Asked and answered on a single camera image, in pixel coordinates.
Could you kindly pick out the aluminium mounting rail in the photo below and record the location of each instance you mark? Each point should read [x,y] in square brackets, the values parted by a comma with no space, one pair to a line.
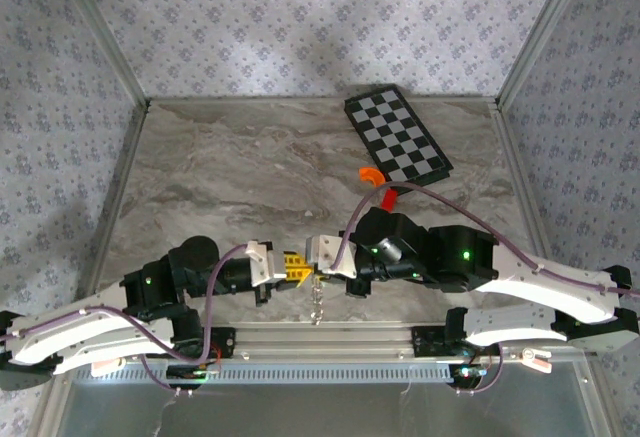
[325,337]

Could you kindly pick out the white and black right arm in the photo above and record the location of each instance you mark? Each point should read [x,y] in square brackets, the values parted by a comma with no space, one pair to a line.
[540,287]

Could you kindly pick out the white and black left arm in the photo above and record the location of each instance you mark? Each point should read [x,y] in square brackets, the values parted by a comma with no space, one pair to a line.
[75,337]

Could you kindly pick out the aluminium table side rail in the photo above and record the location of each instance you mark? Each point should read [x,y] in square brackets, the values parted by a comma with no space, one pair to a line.
[121,182]
[514,157]

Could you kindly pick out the grey metal sheet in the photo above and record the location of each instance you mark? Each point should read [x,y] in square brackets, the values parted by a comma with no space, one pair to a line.
[325,412]

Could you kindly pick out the orange curved plastic piece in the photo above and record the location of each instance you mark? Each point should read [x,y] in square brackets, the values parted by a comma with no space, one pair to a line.
[369,174]

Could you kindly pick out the small circuit board with LED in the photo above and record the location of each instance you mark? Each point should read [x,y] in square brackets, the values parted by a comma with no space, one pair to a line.
[467,372]
[195,373]

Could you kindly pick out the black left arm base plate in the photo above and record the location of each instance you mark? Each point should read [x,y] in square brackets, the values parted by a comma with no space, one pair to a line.
[227,342]

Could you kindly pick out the red plastic block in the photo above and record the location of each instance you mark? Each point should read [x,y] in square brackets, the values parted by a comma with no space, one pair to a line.
[389,200]

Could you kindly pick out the aluminium frame post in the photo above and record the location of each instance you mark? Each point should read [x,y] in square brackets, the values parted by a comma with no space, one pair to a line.
[542,32]
[103,32]

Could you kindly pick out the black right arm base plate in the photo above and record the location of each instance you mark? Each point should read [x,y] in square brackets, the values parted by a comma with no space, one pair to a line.
[425,342]

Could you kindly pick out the white and red tag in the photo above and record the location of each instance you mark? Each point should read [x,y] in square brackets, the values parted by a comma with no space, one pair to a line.
[537,359]
[107,367]

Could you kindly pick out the black and grey chessboard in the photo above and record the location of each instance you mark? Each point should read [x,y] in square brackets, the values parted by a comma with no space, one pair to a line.
[400,137]

